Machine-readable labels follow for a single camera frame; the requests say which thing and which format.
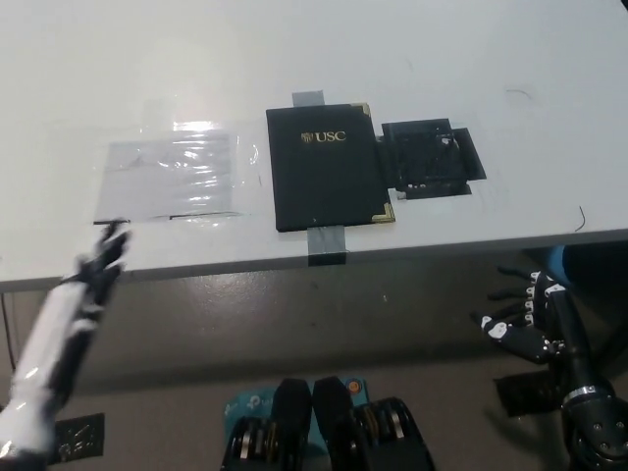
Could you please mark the teal tp-link box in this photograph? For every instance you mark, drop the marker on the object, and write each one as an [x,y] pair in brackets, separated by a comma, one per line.
[250,404]

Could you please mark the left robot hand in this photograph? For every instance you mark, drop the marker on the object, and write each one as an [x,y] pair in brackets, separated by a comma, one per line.
[100,270]

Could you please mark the grey duct tape strip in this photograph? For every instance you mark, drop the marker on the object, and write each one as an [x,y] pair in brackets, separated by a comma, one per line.
[326,243]

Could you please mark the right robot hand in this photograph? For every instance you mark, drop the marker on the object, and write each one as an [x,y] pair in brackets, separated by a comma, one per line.
[522,341]

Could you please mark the small black tape mark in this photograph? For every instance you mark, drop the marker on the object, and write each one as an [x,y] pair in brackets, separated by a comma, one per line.
[100,222]

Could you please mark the clear plastic tape sheet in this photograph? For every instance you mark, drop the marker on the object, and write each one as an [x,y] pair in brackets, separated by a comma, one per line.
[167,176]

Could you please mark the black floor tape patch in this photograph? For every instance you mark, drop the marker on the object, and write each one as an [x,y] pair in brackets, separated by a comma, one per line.
[83,436]
[525,395]

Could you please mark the blue object under desk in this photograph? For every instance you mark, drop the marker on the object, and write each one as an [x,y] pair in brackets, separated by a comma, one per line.
[558,265]

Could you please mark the black tape patch on desk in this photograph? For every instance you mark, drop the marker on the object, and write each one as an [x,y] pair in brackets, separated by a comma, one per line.
[427,162]

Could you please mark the black diary with gold corners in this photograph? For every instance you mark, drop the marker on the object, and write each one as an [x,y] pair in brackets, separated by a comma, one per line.
[324,176]

